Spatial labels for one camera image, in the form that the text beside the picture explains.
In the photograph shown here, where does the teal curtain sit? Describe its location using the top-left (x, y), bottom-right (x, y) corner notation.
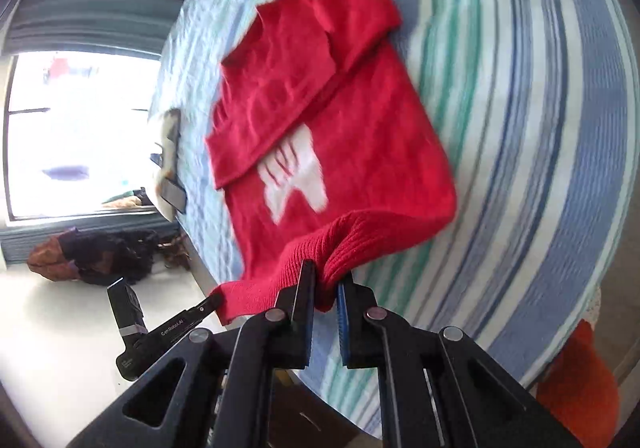
top-left (2, 0), bottom-right (182, 57)

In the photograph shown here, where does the red knit sweater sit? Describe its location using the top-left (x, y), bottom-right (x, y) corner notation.
top-left (206, 0), bottom-right (457, 324)

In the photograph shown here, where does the dark smartphone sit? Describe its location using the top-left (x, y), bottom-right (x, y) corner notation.
top-left (160, 178), bottom-right (186, 214)

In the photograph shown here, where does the striped blue green bedsheet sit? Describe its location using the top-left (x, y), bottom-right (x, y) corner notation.
top-left (147, 0), bottom-right (637, 434)

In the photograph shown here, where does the person's red clothing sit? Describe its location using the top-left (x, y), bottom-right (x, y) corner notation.
top-left (536, 320), bottom-right (620, 447)

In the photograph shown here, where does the dark clothes pile by window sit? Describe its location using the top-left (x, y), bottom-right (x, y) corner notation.
top-left (26, 228), bottom-right (190, 286)

